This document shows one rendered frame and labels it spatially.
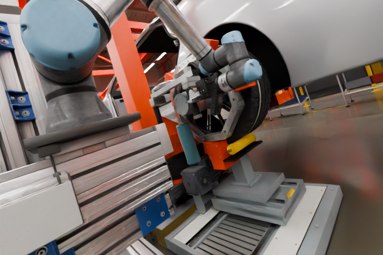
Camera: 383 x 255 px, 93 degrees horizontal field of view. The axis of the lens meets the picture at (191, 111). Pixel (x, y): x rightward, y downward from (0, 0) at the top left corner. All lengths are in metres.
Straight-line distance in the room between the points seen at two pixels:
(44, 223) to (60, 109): 0.25
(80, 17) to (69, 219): 0.33
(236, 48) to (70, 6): 0.48
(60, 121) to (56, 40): 0.19
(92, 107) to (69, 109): 0.05
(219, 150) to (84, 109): 0.82
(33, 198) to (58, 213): 0.04
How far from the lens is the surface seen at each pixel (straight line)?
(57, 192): 0.36
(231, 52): 0.68
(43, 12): 0.42
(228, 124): 1.06
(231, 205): 1.33
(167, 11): 0.75
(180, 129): 1.14
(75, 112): 0.48
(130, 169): 0.50
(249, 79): 0.66
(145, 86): 1.43
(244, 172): 1.31
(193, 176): 1.32
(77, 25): 0.41
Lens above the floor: 0.77
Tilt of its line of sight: 2 degrees up
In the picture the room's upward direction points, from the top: 18 degrees counter-clockwise
